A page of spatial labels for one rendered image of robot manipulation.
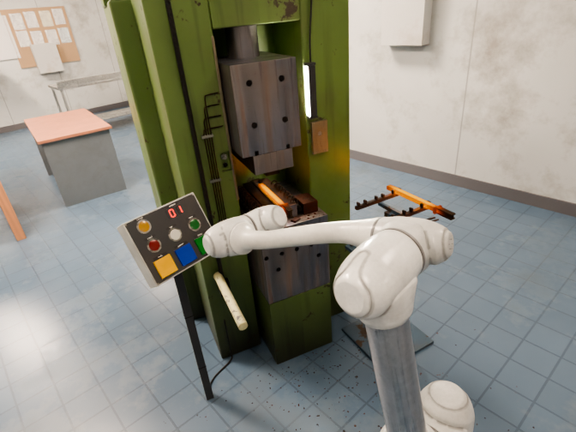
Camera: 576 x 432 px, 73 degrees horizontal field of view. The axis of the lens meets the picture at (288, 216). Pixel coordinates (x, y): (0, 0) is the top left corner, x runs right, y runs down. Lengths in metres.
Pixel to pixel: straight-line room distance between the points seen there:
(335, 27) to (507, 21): 2.40
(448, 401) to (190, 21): 1.64
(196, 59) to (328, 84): 0.66
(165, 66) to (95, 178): 3.60
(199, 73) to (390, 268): 1.30
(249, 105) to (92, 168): 3.68
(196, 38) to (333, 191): 1.07
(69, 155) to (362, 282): 4.63
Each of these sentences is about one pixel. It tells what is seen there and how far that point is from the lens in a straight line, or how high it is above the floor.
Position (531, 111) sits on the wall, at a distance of 4.23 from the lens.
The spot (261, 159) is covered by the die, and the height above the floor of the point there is 1.27.
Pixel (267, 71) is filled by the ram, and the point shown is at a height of 1.65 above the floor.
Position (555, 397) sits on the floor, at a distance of 2.62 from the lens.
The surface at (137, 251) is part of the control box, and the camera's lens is 1.64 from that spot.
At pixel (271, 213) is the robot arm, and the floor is 1.30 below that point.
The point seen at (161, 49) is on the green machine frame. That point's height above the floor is 1.77.
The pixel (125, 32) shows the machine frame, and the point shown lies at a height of 1.84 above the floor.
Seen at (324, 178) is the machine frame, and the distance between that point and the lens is 2.21.
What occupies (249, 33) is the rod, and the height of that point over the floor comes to 1.79.
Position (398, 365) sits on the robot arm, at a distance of 0.98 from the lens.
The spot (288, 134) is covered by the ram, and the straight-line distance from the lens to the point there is 1.87.
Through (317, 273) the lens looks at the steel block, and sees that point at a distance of 2.21.
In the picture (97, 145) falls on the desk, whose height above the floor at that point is 0.63.
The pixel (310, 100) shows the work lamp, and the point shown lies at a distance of 2.01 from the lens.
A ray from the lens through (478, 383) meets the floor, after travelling 2.54.
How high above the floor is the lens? 1.89
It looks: 28 degrees down
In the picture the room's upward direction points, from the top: 5 degrees counter-clockwise
